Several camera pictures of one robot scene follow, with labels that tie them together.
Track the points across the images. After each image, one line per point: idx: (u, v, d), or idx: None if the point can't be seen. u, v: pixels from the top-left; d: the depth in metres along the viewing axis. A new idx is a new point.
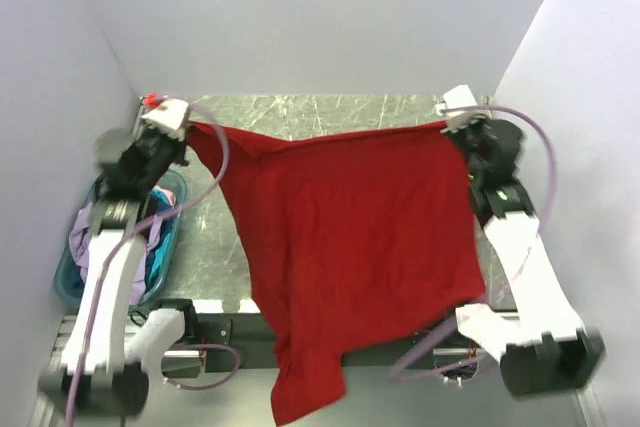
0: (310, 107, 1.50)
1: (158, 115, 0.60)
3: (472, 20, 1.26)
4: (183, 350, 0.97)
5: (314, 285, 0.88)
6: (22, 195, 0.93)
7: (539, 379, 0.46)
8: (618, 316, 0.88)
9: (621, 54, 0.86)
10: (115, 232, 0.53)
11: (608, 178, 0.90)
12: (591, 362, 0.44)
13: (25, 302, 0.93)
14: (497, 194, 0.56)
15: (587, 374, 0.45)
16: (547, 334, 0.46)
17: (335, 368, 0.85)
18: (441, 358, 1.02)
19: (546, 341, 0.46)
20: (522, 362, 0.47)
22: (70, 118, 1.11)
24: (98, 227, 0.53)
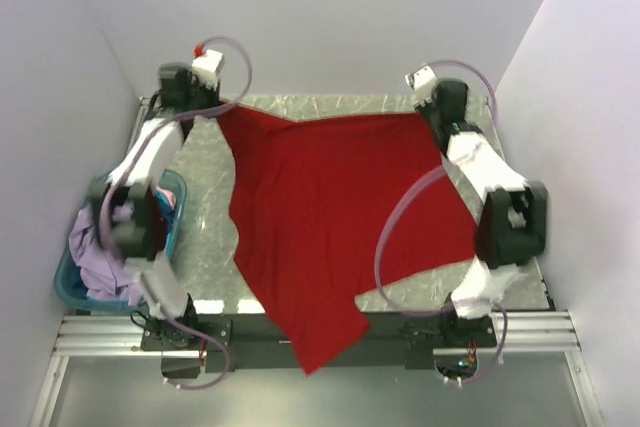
0: (310, 107, 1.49)
1: (201, 62, 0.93)
3: (471, 21, 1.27)
4: (183, 350, 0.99)
5: (328, 231, 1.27)
6: (23, 193, 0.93)
7: (500, 221, 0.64)
8: (618, 313, 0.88)
9: (620, 54, 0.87)
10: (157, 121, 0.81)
11: (608, 177, 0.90)
12: (539, 203, 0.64)
13: (25, 303, 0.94)
14: (452, 126, 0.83)
15: (539, 218, 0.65)
16: (499, 188, 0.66)
17: (348, 296, 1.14)
18: (441, 359, 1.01)
19: (501, 192, 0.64)
20: (489, 216, 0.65)
22: (70, 118, 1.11)
24: (150, 117, 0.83)
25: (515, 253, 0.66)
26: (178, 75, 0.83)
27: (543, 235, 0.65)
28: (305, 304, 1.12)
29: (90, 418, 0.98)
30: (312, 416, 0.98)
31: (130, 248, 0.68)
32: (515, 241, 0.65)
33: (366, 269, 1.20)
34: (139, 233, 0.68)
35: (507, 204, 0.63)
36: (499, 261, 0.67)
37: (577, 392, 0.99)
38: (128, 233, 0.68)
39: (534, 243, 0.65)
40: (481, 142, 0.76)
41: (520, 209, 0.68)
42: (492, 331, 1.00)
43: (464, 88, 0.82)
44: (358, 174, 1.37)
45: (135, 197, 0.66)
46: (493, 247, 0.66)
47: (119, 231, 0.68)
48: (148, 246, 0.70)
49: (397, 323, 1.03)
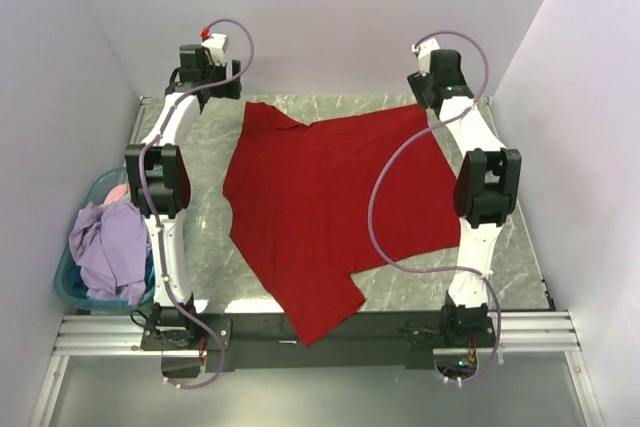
0: (310, 107, 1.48)
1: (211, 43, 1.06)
3: (471, 22, 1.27)
4: (183, 350, 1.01)
5: (331, 219, 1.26)
6: (24, 193, 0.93)
7: (477, 180, 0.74)
8: (618, 311, 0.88)
9: (619, 53, 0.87)
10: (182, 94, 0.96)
11: (608, 177, 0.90)
12: (512, 164, 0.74)
13: (26, 303, 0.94)
14: (445, 88, 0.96)
15: (510, 179, 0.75)
16: (477, 151, 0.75)
17: (352, 283, 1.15)
18: (442, 358, 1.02)
19: (479, 154, 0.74)
20: (467, 176, 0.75)
22: (70, 117, 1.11)
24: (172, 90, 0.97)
25: (486, 209, 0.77)
26: (196, 52, 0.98)
27: (511, 194, 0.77)
28: (309, 291, 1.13)
29: (90, 418, 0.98)
30: (313, 416, 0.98)
31: (162, 200, 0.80)
32: (487, 198, 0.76)
33: (370, 258, 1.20)
34: (170, 190, 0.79)
35: (484, 166, 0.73)
36: (472, 215, 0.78)
37: (578, 392, 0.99)
38: (162, 188, 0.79)
39: (503, 200, 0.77)
40: (470, 107, 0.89)
41: (496, 170, 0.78)
42: (492, 331, 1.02)
43: (457, 56, 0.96)
44: (361, 164, 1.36)
45: (167, 157, 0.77)
46: (468, 203, 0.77)
47: (153, 187, 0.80)
48: (177, 201, 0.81)
49: (396, 322, 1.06)
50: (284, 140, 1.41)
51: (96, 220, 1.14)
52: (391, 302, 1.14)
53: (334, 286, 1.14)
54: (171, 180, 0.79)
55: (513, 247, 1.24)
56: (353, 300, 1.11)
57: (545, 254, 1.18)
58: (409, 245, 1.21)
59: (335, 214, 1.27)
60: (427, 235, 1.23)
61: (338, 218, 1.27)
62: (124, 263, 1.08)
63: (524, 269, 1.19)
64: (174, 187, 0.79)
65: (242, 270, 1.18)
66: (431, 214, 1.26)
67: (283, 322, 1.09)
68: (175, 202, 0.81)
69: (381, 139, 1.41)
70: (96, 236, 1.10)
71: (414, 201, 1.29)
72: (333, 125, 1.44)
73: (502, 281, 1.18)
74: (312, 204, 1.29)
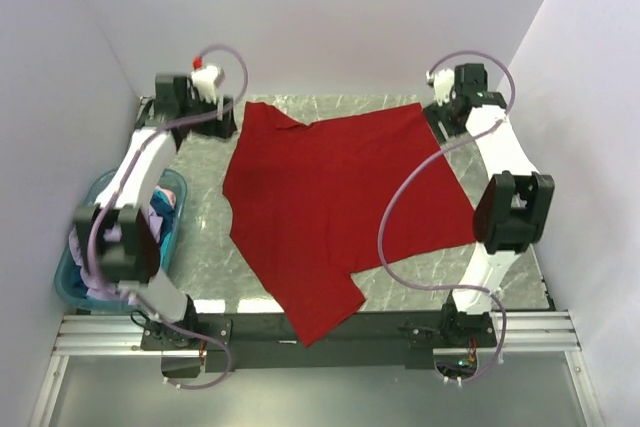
0: (310, 107, 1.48)
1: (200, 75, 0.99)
3: (470, 22, 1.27)
4: (183, 350, 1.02)
5: (331, 220, 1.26)
6: (24, 193, 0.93)
7: (502, 203, 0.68)
8: (618, 311, 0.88)
9: (620, 53, 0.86)
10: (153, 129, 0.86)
11: (608, 176, 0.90)
12: (544, 191, 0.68)
13: (26, 302, 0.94)
14: (477, 94, 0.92)
15: (539, 207, 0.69)
16: (505, 173, 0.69)
17: (352, 283, 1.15)
18: (442, 358, 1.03)
19: (506, 178, 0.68)
20: (491, 199, 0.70)
22: (71, 118, 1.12)
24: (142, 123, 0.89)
25: (508, 238, 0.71)
26: (174, 83, 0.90)
27: (539, 223, 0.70)
28: (309, 292, 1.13)
29: (90, 417, 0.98)
30: (312, 416, 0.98)
31: (121, 272, 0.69)
32: (510, 225, 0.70)
33: (370, 258, 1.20)
34: (130, 259, 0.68)
35: (510, 191, 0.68)
36: (493, 243, 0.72)
37: (577, 392, 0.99)
38: (121, 258, 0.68)
39: (530, 230, 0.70)
40: (501, 119, 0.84)
41: (524, 195, 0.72)
42: (491, 330, 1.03)
43: (482, 67, 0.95)
44: (361, 164, 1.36)
45: (126, 222, 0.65)
46: (490, 229, 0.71)
47: (109, 256, 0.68)
48: (141, 271, 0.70)
49: (396, 322, 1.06)
50: (283, 141, 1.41)
51: None
52: (390, 302, 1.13)
53: (334, 287, 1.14)
54: (133, 248, 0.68)
55: None
56: (354, 300, 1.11)
57: (544, 254, 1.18)
58: (409, 245, 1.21)
59: (334, 215, 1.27)
60: (427, 235, 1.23)
61: (338, 219, 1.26)
62: None
63: (524, 268, 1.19)
64: (135, 257, 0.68)
65: (242, 270, 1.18)
66: (431, 214, 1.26)
67: (283, 322, 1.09)
68: (140, 272, 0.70)
69: (381, 139, 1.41)
70: None
71: (414, 202, 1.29)
72: (332, 126, 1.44)
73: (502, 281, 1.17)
74: (312, 205, 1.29)
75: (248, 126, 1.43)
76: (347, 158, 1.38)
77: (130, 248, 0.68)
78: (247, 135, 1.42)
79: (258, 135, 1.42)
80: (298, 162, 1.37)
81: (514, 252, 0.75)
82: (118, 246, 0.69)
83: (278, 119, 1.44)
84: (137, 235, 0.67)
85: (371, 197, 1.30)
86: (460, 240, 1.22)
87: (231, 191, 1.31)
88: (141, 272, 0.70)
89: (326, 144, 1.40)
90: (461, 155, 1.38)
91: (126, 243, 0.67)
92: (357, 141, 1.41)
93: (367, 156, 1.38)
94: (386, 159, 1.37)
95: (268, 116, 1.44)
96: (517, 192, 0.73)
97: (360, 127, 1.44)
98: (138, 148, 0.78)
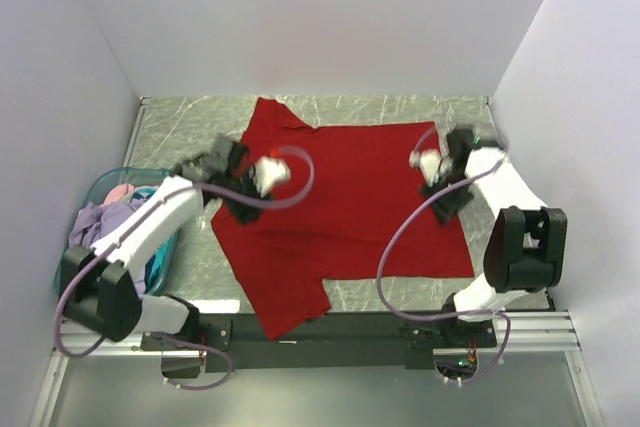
0: (311, 107, 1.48)
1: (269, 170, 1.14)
3: (469, 25, 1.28)
4: (183, 350, 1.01)
5: (317, 221, 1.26)
6: (23, 195, 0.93)
7: (512, 243, 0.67)
8: (619, 313, 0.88)
9: (622, 55, 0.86)
10: (185, 196, 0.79)
11: (609, 178, 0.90)
12: (555, 229, 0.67)
13: (24, 303, 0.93)
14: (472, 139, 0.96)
15: (553, 244, 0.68)
16: (513, 207, 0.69)
17: (321, 288, 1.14)
18: (441, 358, 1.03)
19: (516, 213, 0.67)
20: (503, 238, 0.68)
22: (70, 119, 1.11)
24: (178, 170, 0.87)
25: (526, 276, 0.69)
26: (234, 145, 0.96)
27: (557, 261, 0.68)
28: (277, 294, 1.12)
29: (90, 417, 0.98)
30: (312, 417, 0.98)
31: (91, 324, 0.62)
32: (525, 264, 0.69)
33: (361, 265, 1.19)
34: (102, 319, 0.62)
35: (520, 228, 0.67)
36: (506, 287, 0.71)
37: (577, 392, 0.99)
38: (95, 312, 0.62)
39: (545, 268, 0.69)
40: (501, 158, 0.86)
41: (535, 231, 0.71)
42: (492, 330, 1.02)
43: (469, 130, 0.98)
44: (364, 172, 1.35)
45: (107, 283, 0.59)
46: (502, 269, 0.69)
47: (85, 303, 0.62)
48: (110, 332, 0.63)
49: (396, 322, 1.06)
50: (290, 140, 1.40)
51: (96, 220, 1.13)
52: (391, 302, 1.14)
53: (317, 291, 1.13)
54: (109, 309, 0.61)
55: None
56: (318, 307, 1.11)
57: None
58: (401, 254, 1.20)
59: (322, 218, 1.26)
60: (421, 243, 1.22)
61: (323, 222, 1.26)
62: None
63: None
64: (108, 319, 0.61)
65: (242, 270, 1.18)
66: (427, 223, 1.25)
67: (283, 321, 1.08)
68: (109, 334, 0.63)
69: (386, 148, 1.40)
70: (96, 236, 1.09)
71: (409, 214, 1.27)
72: (339, 132, 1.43)
73: None
74: (303, 208, 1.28)
75: (253, 125, 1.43)
76: (350, 165, 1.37)
77: (103, 309, 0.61)
78: (252, 134, 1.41)
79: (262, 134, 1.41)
80: (301, 164, 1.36)
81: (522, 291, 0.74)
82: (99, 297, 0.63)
83: (284, 121, 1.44)
84: (115, 298, 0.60)
85: (366, 205, 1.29)
86: (454, 256, 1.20)
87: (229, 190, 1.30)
88: (108, 333, 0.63)
89: (330, 149, 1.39)
90: None
91: (101, 302, 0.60)
92: (362, 149, 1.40)
93: (370, 165, 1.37)
94: (390, 168, 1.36)
95: (274, 116, 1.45)
96: (528, 229, 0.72)
97: (366, 136, 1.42)
98: (161, 197, 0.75)
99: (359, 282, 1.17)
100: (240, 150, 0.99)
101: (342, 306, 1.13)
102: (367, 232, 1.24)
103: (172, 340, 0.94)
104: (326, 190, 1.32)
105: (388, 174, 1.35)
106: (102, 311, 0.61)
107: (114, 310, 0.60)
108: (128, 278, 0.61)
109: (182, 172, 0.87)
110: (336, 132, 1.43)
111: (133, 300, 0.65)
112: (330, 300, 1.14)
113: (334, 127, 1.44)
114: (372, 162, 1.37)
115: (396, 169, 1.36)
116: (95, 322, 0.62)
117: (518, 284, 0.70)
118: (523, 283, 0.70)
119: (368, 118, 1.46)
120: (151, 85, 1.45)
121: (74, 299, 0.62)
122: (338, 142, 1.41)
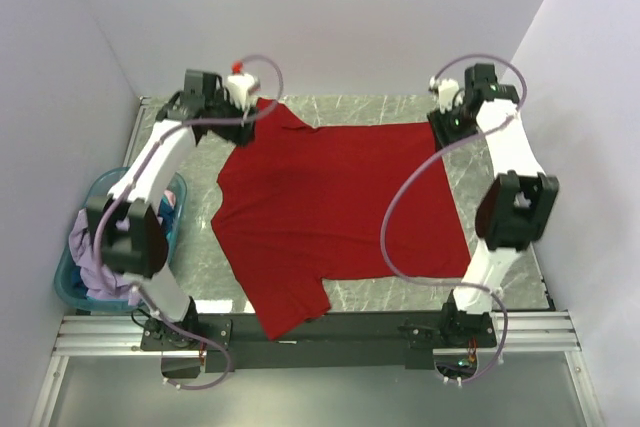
0: (310, 107, 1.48)
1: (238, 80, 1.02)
3: (468, 24, 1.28)
4: (183, 350, 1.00)
5: (316, 221, 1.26)
6: (23, 195, 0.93)
7: (502, 205, 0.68)
8: (619, 313, 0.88)
9: (622, 55, 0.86)
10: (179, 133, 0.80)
11: (609, 178, 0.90)
12: (546, 196, 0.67)
13: (24, 303, 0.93)
14: (490, 87, 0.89)
15: (541, 209, 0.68)
16: (509, 172, 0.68)
17: (321, 288, 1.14)
18: (441, 358, 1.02)
19: (510, 178, 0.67)
20: (494, 197, 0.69)
22: (70, 118, 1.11)
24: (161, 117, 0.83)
25: (512, 234, 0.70)
26: (204, 75, 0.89)
27: (541, 224, 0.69)
28: (277, 294, 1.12)
29: (90, 417, 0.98)
30: (312, 417, 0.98)
31: (127, 262, 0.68)
32: (511, 224, 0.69)
33: (361, 265, 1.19)
34: (137, 254, 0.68)
35: (513, 191, 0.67)
36: (492, 242, 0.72)
37: (577, 392, 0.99)
38: (128, 250, 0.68)
39: (530, 229, 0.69)
40: (512, 115, 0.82)
41: (528, 194, 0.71)
42: (491, 330, 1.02)
43: (491, 69, 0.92)
44: (363, 172, 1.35)
45: (135, 218, 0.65)
46: (490, 226, 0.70)
47: (118, 245, 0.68)
48: (145, 266, 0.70)
49: (396, 322, 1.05)
50: (290, 140, 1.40)
51: None
52: (391, 302, 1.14)
53: (316, 291, 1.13)
54: (139, 243, 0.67)
55: None
56: (318, 307, 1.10)
57: (546, 255, 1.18)
58: (401, 255, 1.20)
59: (321, 218, 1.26)
60: (420, 243, 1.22)
61: (323, 222, 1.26)
62: None
63: (524, 268, 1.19)
64: (141, 253, 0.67)
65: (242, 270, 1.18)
66: (427, 223, 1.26)
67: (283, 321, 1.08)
68: (145, 268, 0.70)
69: (386, 147, 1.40)
70: None
71: (409, 213, 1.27)
72: (339, 132, 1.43)
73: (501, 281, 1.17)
74: (303, 208, 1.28)
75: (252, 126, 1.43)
76: (350, 165, 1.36)
77: (136, 244, 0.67)
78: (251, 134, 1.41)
79: (261, 134, 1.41)
80: (301, 165, 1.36)
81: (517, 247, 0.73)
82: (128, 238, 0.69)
83: (283, 121, 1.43)
84: (144, 230, 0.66)
85: (366, 205, 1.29)
86: (454, 255, 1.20)
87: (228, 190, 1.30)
88: (144, 268, 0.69)
89: (330, 149, 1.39)
90: (460, 156, 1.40)
91: (133, 239, 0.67)
92: (361, 149, 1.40)
93: (369, 165, 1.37)
94: (389, 168, 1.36)
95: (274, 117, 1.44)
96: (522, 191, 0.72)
97: (365, 136, 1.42)
98: (157, 140, 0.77)
99: (359, 282, 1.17)
100: (211, 80, 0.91)
101: (342, 306, 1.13)
102: (367, 232, 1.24)
103: (171, 327, 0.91)
104: (326, 190, 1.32)
105: (388, 174, 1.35)
106: (136, 245, 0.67)
107: (145, 242, 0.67)
108: (152, 210, 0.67)
109: (166, 116, 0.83)
110: (335, 133, 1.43)
111: (159, 234, 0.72)
112: (330, 300, 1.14)
113: (333, 127, 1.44)
114: (372, 162, 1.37)
115: (395, 169, 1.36)
116: (131, 259, 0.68)
117: (502, 241, 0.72)
118: (507, 240, 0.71)
119: (368, 118, 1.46)
120: (151, 85, 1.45)
121: (106, 244, 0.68)
122: (337, 142, 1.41)
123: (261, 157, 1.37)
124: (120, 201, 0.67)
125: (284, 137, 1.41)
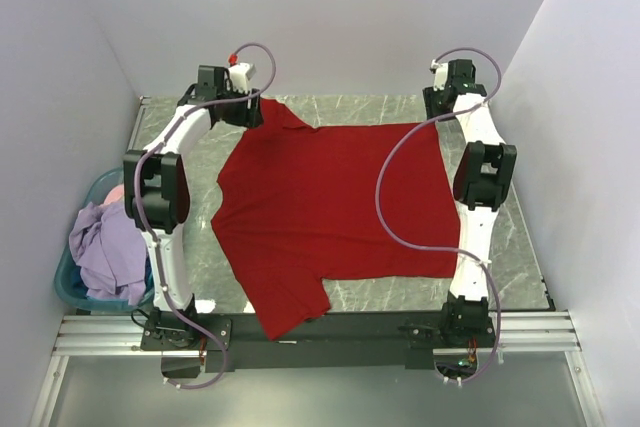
0: (310, 107, 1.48)
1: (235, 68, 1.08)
3: (469, 25, 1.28)
4: (183, 350, 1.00)
5: (317, 221, 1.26)
6: (24, 195, 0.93)
7: (472, 170, 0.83)
8: (619, 312, 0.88)
9: (623, 53, 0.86)
10: (198, 114, 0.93)
11: (609, 177, 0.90)
12: (507, 160, 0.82)
13: (25, 302, 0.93)
14: (463, 84, 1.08)
15: (505, 171, 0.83)
16: (476, 141, 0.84)
17: (321, 288, 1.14)
18: (441, 358, 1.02)
19: (478, 145, 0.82)
20: (466, 163, 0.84)
22: (70, 119, 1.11)
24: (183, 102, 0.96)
25: (482, 193, 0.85)
26: (216, 70, 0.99)
27: (505, 186, 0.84)
28: (277, 294, 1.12)
29: (90, 417, 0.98)
30: (312, 417, 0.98)
31: (156, 212, 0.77)
32: (481, 186, 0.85)
33: (361, 264, 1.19)
34: (167, 202, 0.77)
35: (479, 157, 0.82)
36: (467, 202, 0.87)
37: (577, 392, 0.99)
38: (159, 200, 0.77)
39: (497, 190, 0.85)
40: (480, 103, 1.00)
41: (494, 162, 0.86)
42: (491, 330, 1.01)
43: (470, 65, 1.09)
44: (362, 171, 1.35)
45: (167, 166, 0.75)
46: (464, 188, 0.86)
47: (149, 197, 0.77)
48: (172, 215, 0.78)
49: (396, 322, 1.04)
50: (290, 140, 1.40)
51: (96, 220, 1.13)
52: (391, 302, 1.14)
53: (316, 290, 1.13)
54: (169, 192, 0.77)
55: (513, 248, 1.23)
56: (318, 306, 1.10)
57: (546, 255, 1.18)
58: (401, 255, 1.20)
59: (321, 218, 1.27)
60: (420, 243, 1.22)
61: (323, 222, 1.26)
62: (124, 263, 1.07)
63: (524, 269, 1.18)
64: (171, 201, 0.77)
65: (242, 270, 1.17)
66: (427, 222, 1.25)
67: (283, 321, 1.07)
68: (171, 217, 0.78)
69: (385, 147, 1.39)
70: (96, 236, 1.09)
71: (409, 213, 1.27)
72: (339, 132, 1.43)
73: (502, 281, 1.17)
74: (302, 208, 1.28)
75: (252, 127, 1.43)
76: (350, 165, 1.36)
77: (167, 191, 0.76)
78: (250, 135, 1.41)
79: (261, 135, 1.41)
80: (301, 165, 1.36)
81: (496, 204, 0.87)
82: (156, 191, 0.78)
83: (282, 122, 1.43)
84: (175, 178, 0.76)
85: (365, 204, 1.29)
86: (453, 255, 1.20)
87: (228, 190, 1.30)
88: (172, 216, 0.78)
89: (329, 149, 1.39)
90: (460, 155, 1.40)
91: (164, 188, 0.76)
92: (361, 149, 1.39)
93: (369, 165, 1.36)
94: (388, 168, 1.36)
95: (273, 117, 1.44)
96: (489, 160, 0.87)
97: (364, 136, 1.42)
98: (182, 115, 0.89)
99: (359, 282, 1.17)
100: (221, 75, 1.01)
101: (342, 306, 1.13)
102: (367, 232, 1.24)
103: (177, 316, 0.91)
104: (325, 190, 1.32)
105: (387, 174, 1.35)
106: (168, 191, 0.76)
107: (175, 189, 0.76)
108: (180, 163, 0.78)
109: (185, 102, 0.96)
110: (334, 133, 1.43)
111: (184, 191, 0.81)
112: (331, 300, 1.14)
113: (332, 127, 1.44)
114: (371, 162, 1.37)
115: (394, 169, 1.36)
116: (161, 208, 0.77)
117: (476, 200, 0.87)
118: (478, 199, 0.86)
119: (368, 118, 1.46)
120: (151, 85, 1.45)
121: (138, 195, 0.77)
122: (336, 142, 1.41)
123: (261, 158, 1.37)
124: (152, 154, 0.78)
125: (283, 138, 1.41)
